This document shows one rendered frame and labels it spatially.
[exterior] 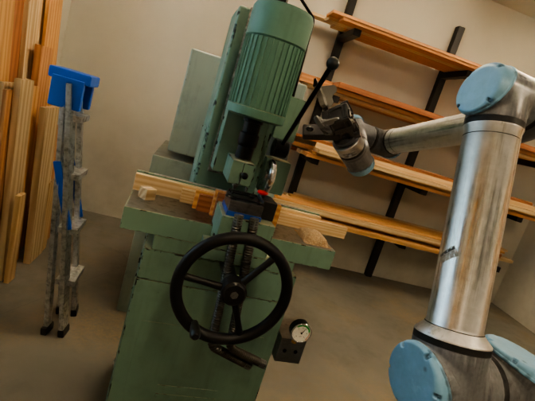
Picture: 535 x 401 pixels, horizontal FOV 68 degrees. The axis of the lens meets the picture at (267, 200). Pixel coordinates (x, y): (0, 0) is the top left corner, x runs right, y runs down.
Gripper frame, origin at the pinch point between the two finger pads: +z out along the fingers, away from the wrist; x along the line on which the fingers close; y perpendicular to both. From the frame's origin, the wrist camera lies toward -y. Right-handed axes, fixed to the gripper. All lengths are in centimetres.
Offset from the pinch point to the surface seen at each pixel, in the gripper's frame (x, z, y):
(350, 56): -207, -147, -28
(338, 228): 19.4, -40.1, -8.8
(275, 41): -8.1, 15.1, -3.8
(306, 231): 26.4, -25.9, -14.0
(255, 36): -10.4, 17.4, -8.8
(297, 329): 53, -33, -20
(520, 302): -58, -388, 52
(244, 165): 13.4, -3.9, -23.3
